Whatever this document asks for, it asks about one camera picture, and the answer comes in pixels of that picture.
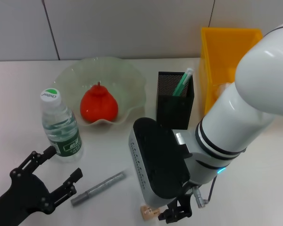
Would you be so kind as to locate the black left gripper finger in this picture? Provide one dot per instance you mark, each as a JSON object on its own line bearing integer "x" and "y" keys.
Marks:
{"x": 35, "y": 159}
{"x": 66, "y": 188}

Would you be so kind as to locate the silver marker pen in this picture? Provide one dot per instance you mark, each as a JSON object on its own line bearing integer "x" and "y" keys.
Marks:
{"x": 101, "y": 186}

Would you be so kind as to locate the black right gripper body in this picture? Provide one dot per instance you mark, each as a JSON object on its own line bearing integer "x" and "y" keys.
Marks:
{"x": 185, "y": 195}

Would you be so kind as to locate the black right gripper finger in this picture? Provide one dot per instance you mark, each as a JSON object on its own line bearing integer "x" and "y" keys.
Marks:
{"x": 163, "y": 214}
{"x": 181, "y": 213}

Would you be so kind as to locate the translucent green wavy glass plate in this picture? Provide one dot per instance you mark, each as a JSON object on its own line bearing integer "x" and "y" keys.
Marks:
{"x": 127, "y": 82}

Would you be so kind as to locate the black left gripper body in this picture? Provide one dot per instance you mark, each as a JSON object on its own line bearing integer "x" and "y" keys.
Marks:
{"x": 21, "y": 197}

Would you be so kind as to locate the black mesh pen holder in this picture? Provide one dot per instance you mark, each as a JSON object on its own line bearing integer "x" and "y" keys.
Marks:
{"x": 174, "y": 113}

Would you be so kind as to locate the white paper ball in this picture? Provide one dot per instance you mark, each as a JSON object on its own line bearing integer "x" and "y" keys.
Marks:
{"x": 222, "y": 88}

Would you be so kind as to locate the clear water bottle green label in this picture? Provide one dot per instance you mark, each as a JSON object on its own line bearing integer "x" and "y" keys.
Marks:
{"x": 59, "y": 122}

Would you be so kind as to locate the yellow plastic storage bin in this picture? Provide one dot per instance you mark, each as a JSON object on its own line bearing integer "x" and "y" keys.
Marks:
{"x": 217, "y": 47}

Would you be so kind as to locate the red pear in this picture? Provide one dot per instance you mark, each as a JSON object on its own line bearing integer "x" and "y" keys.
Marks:
{"x": 99, "y": 106}

